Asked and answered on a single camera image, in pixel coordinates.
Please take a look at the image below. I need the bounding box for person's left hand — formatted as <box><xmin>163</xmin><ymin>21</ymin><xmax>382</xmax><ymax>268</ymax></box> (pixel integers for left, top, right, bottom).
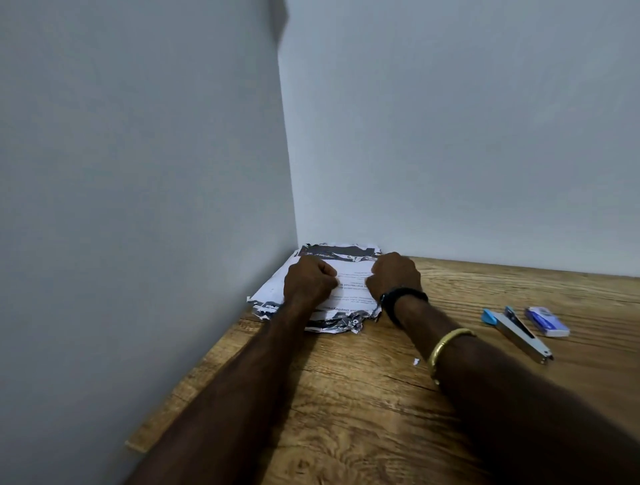
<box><xmin>283</xmin><ymin>256</ymin><xmax>340</xmax><ymax>309</ymax></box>

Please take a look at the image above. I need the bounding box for person's right hand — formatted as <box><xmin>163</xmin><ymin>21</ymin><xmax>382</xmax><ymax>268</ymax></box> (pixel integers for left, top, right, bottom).
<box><xmin>365</xmin><ymin>252</ymin><xmax>423</xmax><ymax>303</ymax></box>

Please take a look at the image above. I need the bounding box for printed paper stack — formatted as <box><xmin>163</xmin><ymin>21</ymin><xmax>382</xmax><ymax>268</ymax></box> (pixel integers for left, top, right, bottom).
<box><xmin>247</xmin><ymin>243</ymin><xmax>383</xmax><ymax>334</ymax></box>

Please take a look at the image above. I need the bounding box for person's right forearm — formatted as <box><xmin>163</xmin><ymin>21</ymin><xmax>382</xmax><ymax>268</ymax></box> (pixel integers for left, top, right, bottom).
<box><xmin>395</xmin><ymin>295</ymin><xmax>640</xmax><ymax>485</ymax></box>

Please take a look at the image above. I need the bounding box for person's left forearm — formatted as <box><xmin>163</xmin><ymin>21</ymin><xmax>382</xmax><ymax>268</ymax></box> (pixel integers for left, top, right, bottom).
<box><xmin>125</xmin><ymin>292</ymin><xmax>331</xmax><ymax>485</ymax></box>

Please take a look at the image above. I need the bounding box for black wristband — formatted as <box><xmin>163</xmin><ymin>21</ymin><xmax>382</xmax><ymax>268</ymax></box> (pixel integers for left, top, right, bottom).
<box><xmin>379</xmin><ymin>287</ymin><xmax>429</xmax><ymax>329</ymax></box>

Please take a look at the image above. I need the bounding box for gold bangle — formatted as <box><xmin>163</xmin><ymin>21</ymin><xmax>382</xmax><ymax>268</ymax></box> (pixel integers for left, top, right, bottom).
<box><xmin>427</xmin><ymin>328</ymin><xmax>476</xmax><ymax>385</ymax></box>

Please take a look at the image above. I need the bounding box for blue and silver stapler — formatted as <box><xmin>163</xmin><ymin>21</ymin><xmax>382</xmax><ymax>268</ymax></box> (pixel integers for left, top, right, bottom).
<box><xmin>481</xmin><ymin>306</ymin><xmax>554</xmax><ymax>365</ymax></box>

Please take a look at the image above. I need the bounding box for blue staple box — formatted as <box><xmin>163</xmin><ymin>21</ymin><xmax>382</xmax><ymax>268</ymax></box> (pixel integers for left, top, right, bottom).
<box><xmin>525</xmin><ymin>306</ymin><xmax>571</xmax><ymax>338</ymax></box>

